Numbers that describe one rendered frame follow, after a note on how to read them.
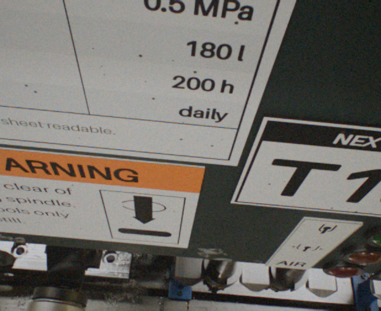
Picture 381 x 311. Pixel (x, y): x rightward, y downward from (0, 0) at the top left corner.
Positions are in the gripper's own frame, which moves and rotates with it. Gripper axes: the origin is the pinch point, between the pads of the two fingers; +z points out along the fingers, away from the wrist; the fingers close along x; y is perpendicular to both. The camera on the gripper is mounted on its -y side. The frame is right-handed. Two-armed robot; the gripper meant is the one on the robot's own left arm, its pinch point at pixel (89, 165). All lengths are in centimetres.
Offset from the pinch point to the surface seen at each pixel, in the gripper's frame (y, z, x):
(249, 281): 11.1, -12.1, 27.1
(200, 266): 11.1, -10.5, 19.1
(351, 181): -42, -21, 21
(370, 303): 42, -6, 62
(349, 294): 43, -4, 57
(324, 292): 11.2, -12.4, 39.5
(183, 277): 11.1, -12.6, 16.5
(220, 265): 6.3, -11.4, 21.7
